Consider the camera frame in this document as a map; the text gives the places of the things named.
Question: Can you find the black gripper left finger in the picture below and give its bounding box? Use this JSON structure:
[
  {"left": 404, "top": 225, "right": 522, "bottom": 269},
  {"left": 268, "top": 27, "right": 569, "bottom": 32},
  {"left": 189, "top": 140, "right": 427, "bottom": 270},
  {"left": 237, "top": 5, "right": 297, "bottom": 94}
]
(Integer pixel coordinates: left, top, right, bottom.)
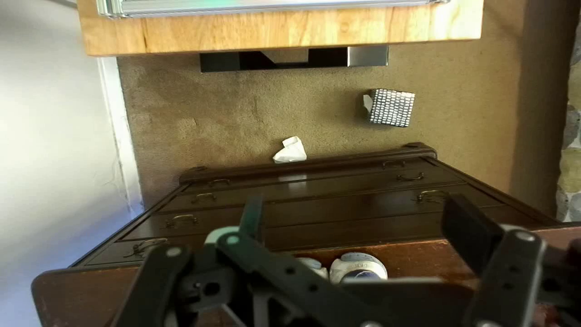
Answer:
[{"left": 219, "top": 198, "right": 387, "bottom": 327}]

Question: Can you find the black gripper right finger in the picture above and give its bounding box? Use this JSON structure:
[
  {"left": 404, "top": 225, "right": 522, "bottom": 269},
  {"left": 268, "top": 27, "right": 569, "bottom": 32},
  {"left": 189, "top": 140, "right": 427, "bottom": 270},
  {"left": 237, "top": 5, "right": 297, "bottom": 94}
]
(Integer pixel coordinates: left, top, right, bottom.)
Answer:
[{"left": 442, "top": 196, "right": 545, "bottom": 327}]

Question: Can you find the crumpled white paper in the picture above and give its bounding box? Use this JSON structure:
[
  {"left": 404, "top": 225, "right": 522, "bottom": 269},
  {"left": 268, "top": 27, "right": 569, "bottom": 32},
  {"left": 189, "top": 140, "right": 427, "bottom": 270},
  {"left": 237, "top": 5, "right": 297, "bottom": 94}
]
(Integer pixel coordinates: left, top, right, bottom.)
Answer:
[{"left": 273, "top": 136, "right": 307, "bottom": 163}]

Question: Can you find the white blue sneaker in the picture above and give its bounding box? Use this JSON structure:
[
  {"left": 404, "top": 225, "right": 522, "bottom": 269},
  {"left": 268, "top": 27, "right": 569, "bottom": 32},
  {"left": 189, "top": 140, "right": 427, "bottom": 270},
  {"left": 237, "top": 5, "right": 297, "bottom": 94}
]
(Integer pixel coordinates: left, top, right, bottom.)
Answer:
[{"left": 329, "top": 252, "right": 389, "bottom": 283}]

